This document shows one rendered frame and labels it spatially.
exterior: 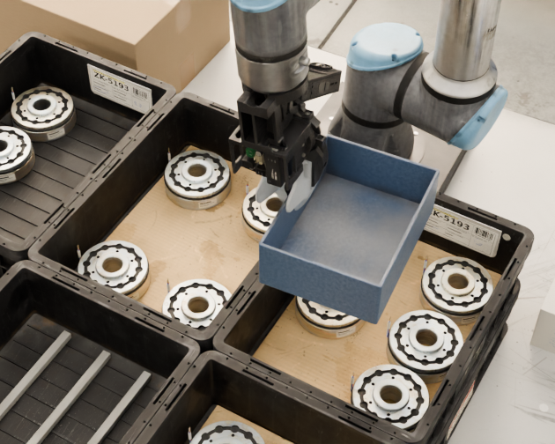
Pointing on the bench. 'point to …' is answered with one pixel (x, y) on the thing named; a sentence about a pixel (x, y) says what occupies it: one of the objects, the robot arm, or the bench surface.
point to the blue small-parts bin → (351, 231)
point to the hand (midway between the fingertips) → (294, 196)
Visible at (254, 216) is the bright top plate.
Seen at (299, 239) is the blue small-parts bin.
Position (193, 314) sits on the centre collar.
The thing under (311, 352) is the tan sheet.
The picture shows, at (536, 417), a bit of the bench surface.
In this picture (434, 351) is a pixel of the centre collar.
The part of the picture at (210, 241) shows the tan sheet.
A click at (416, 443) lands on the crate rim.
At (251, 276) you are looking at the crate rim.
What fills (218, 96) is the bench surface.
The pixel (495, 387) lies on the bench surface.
